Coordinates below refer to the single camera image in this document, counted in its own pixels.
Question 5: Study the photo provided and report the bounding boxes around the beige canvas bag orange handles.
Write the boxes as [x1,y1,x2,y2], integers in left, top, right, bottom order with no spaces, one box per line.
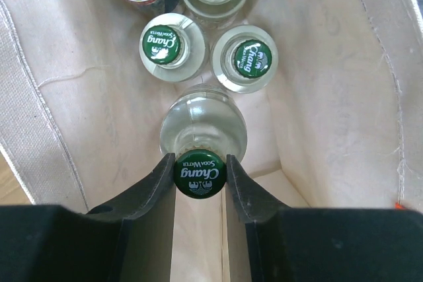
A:
[1,0,422,281]

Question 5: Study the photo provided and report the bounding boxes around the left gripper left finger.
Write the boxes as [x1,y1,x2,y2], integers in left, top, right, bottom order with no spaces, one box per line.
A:
[1,154,176,281]

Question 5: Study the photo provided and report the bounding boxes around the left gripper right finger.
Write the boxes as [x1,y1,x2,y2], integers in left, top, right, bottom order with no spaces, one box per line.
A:
[226,155,422,281]

